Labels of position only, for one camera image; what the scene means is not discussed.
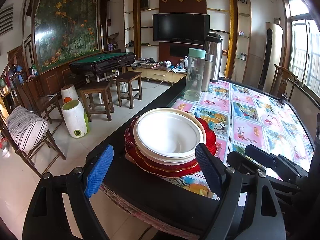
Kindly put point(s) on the brown wooden stool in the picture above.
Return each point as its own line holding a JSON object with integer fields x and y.
{"x": 132, "y": 93}
{"x": 97, "y": 99}

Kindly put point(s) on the slim steel thermos cup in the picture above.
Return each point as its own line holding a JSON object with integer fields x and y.
{"x": 207, "y": 72}

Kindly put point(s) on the wooden chair under cushion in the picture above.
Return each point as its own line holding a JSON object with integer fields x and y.
{"x": 27, "y": 157}

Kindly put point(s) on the floral glass wall panel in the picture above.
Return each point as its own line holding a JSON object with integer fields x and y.
{"x": 64, "y": 30}

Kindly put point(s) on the red scalloped plastic plate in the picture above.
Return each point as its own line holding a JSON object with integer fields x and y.
{"x": 166, "y": 171}

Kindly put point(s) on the beige ribbed plastic bowl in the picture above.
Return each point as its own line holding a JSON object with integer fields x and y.
{"x": 164, "y": 159}

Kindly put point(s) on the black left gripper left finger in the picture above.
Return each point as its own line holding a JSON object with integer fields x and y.
{"x": 46, "y": 217}

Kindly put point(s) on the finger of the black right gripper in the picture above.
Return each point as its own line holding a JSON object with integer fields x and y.
{"x": 286, "y": 169}

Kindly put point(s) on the white standing air conditioner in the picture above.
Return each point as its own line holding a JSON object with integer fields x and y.
{"x": 272, "y": 55}

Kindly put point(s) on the dark wooden chair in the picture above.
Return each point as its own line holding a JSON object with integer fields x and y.
{"x": 282, "y": 77}

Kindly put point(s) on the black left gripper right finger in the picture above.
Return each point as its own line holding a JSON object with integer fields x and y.
{"x": 247, "y": 207}

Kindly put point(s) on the white orange round bin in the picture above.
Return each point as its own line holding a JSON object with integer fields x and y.
{"x": 69, "y": 93}

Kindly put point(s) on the green mahjong table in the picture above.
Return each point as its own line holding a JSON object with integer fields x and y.
{"x": 97, "y": 65}

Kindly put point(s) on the white paper bowl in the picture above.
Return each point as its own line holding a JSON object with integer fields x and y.
{"x": 169, "y": 132}

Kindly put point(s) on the clear plastic water bottle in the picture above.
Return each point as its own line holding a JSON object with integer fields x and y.
{"x": 194, "y": 77}

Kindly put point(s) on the striped cushion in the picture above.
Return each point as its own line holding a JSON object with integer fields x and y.
{"x": 26, "y": 128}

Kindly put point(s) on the black flat television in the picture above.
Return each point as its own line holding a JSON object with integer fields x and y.
{"x": 180, "y": 27}

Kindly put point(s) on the large steel thermos jug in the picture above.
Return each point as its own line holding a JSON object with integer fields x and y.
{"x": 213, "y": 47}

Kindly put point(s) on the low wooden tv cabinet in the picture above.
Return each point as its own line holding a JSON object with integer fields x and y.
{"x": 156, "y": 72}

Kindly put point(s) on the wooden wall shelf unit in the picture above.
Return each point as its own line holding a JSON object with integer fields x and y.
{"x": 194, "y": 7}

